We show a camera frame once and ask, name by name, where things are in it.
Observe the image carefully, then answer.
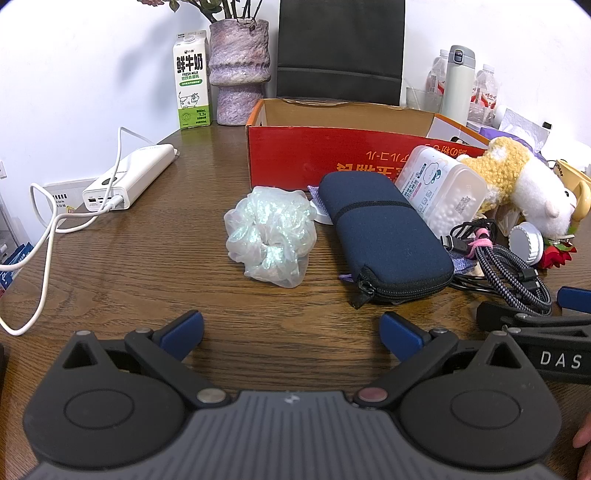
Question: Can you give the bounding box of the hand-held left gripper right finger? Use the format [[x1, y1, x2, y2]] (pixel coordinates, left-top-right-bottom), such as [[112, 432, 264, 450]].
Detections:
[[353, 311, 539, 411]]

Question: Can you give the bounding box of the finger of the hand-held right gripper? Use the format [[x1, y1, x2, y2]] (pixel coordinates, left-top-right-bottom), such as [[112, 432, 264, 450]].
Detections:
[[556, 286, 591, 311], [476, 300, 555, 333]]

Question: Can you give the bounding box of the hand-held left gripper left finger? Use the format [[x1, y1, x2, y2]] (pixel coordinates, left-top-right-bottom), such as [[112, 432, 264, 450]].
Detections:
[[61, 310, 232, 409]]

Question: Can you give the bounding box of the braided grey cable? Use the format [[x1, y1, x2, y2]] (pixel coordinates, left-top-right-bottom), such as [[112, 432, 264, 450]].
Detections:
[[441, 219, 553, 317]]

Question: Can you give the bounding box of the navy zip pouch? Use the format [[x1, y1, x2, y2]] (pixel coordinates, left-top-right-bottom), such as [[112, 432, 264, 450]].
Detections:
[[318, 172, 455, 309]]

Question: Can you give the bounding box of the yellow white plush toy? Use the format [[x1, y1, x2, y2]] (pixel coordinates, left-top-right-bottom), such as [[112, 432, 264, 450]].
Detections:
[[457, 136, 579, 239]]

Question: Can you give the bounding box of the iridescent mesh scrunchie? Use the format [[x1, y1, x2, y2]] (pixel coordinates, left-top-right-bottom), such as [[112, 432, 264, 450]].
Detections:
[[224, 186, 318, 289]]

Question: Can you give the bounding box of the white cotton swab container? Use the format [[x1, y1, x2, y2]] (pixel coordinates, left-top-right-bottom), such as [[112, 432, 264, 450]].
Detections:
[[394, 144, 490, 239]]

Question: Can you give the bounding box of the red cardboard box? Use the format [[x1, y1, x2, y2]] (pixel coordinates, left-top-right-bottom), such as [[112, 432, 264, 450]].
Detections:
[[245, 98, 493, 190]]

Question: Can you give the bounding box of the wooden desktop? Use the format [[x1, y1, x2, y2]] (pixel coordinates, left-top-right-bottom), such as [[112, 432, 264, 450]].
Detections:
[[0, 122, 591, 416]]

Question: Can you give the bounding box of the person's right hand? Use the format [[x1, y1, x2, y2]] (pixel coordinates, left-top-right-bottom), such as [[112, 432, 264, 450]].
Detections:
[[573, 410, 591, 480]]

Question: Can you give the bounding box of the red rose hair clip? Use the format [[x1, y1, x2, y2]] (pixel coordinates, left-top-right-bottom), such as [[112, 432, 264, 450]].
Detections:
[[538, 234, 578, 271]]

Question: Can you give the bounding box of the white ribbed round lid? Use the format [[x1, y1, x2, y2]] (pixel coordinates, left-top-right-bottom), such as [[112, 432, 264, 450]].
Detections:
[[508, 222, 546, 269]]

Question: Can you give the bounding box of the yellow mug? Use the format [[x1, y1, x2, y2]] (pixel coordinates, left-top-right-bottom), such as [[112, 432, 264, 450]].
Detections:
[[553, 159, 591, 228]]

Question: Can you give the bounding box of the white power bank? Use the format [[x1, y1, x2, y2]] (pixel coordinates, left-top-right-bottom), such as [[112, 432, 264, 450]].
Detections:
[[82, 144, 179, 213]]

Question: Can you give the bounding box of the purple tissue pack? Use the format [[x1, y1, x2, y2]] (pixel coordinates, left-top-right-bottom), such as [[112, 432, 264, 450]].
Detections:
[[480, 108, 551, 154]]

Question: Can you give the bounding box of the blue box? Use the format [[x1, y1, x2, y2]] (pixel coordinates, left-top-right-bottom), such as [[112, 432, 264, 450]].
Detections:
[[0, 240, 34, 291]]

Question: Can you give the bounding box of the clear water bottle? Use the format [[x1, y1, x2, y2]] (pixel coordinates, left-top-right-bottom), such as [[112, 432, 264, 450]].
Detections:
[[468, 64, 500, 123], [425, 48, 451, 112]]

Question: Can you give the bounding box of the clear acrylic holder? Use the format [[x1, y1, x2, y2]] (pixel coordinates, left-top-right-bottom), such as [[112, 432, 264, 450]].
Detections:
[[405, 85, 444, 114]]

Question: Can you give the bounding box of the white thermos flask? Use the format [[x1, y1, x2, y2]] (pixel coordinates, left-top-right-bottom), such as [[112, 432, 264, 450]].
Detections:
[[440, 45, 476, 125]]

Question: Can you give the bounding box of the green white milk carton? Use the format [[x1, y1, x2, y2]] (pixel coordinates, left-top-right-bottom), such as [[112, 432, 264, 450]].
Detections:
[[173, 30, 214, 131]]

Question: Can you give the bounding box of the purple textured vase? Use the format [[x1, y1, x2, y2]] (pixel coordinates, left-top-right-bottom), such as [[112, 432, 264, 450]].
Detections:
[[209, 19, 270, 126]]

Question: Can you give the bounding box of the black paper bag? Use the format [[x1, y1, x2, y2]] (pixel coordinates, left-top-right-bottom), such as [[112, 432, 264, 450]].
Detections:
[[276, 0, 406, 107]]

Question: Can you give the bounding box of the dried rose bouquet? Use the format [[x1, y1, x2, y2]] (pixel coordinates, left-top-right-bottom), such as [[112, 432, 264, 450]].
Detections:
[[139, 0, 265, 24]]

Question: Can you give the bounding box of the white charging cable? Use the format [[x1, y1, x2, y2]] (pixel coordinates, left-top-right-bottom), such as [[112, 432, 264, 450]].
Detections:
[[0, 127, 153, 337]]

